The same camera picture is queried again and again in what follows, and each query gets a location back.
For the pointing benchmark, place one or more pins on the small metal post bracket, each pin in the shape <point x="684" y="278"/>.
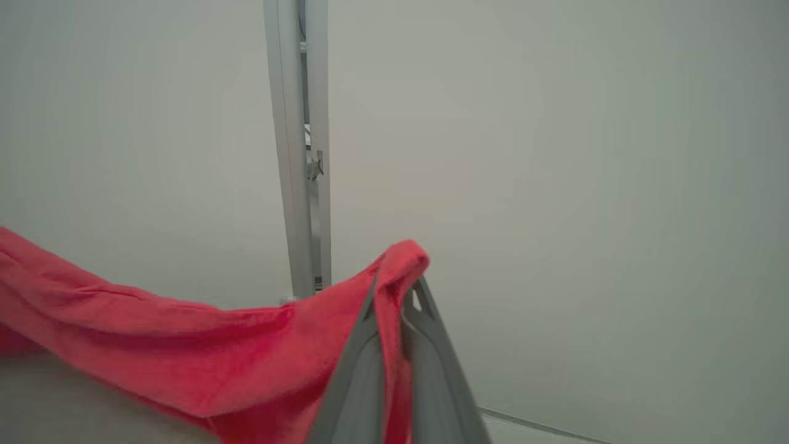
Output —
<point x="315" y="166"/>

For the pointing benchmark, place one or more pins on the red shirt white sleeves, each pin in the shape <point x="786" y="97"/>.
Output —
<point x="185" y="345"/>

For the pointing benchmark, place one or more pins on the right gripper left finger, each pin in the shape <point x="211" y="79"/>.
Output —
<point x="357" y="401"/>

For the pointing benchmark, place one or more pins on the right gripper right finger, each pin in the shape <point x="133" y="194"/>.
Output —
<point x="437" y="394"/>

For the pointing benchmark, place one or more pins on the grey metal post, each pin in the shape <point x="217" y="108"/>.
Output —
<point x="286" y="123"/>
<point x="320" y="92"/>

